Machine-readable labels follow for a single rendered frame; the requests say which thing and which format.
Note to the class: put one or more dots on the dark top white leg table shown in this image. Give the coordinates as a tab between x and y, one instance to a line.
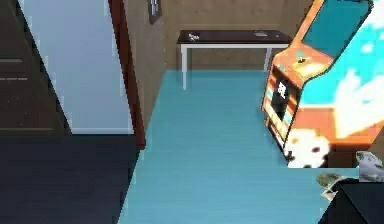
230	37

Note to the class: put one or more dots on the dark framed wall picture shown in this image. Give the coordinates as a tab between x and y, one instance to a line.
154	10

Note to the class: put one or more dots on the orange and teal arcade cabinet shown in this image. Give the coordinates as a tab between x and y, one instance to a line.
320	100

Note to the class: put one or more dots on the black bin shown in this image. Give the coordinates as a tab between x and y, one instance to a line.
358	203

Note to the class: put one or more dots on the small white object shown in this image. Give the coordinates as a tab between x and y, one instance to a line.
193	36

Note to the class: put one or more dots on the dark red door frame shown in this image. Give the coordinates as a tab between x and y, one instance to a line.
128	73

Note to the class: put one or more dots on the dark brown room door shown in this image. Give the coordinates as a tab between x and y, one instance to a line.
20	83

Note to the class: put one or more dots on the small grey flat object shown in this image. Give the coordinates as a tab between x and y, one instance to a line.
261	33

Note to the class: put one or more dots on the crumpled green grey paper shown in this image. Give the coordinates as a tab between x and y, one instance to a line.
328	183

